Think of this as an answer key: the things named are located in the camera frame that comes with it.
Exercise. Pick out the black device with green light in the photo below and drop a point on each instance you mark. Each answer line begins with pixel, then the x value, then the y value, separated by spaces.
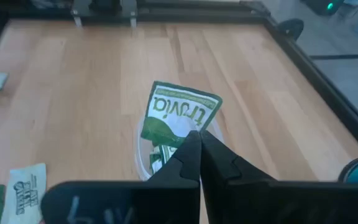
pixel 319 6

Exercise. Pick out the black metal arm base bracket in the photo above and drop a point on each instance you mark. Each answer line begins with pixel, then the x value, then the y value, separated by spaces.
pixel 104 6

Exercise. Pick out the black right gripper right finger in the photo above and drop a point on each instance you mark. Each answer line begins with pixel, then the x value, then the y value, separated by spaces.
pixel 275 202

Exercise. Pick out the black rounded device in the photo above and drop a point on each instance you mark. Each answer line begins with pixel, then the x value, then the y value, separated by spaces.
pixel 291 28

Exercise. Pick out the clear plastic cup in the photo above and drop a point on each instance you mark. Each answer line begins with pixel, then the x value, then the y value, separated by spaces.
pixel 141 161

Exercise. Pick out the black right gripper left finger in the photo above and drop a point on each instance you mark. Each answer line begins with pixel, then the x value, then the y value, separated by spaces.
pixel 120 202

